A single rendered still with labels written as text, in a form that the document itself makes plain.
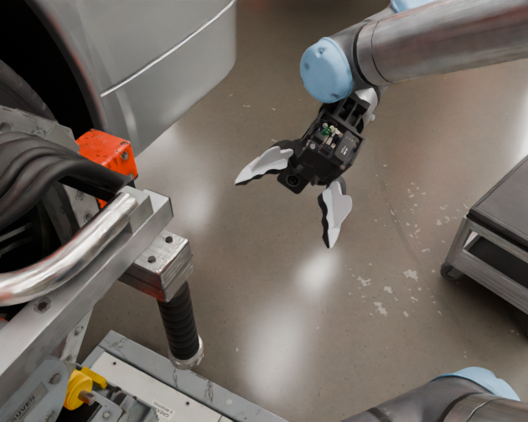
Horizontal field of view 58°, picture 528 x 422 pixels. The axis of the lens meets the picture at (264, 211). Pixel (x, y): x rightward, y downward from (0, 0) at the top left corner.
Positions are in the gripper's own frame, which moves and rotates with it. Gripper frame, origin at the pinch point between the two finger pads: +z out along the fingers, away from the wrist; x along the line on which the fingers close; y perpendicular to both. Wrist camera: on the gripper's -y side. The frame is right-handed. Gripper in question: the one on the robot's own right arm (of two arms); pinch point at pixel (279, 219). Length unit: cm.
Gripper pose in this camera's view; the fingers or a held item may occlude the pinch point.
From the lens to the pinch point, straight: 62.9
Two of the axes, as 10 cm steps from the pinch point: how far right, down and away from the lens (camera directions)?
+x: 8.2, 5.6, 0.8
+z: -4.5, 7.4, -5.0
